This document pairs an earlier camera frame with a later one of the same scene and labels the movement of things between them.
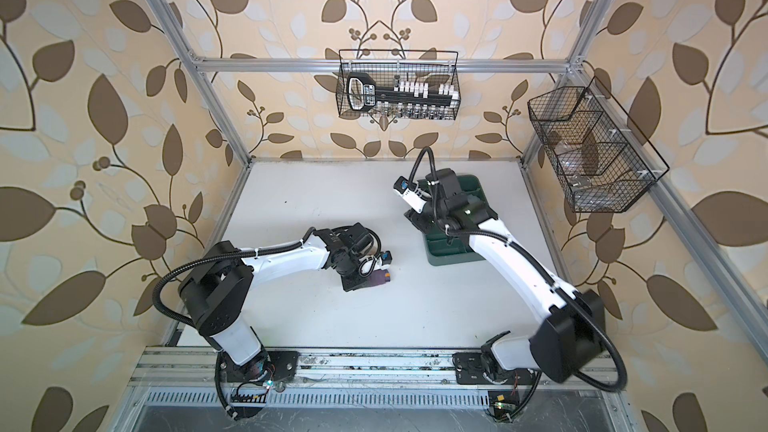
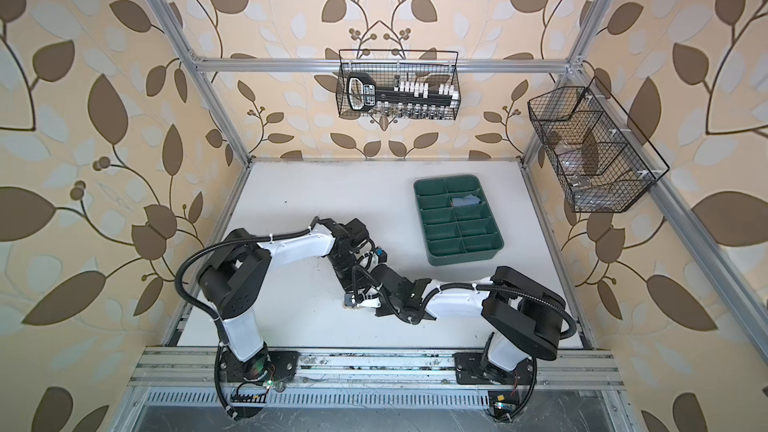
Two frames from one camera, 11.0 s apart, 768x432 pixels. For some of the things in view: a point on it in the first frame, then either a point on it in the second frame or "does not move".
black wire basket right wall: x=600 y=159 does not move
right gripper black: x=417 y=220 → x=382 y=310
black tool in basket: x=363 y=92 does not move
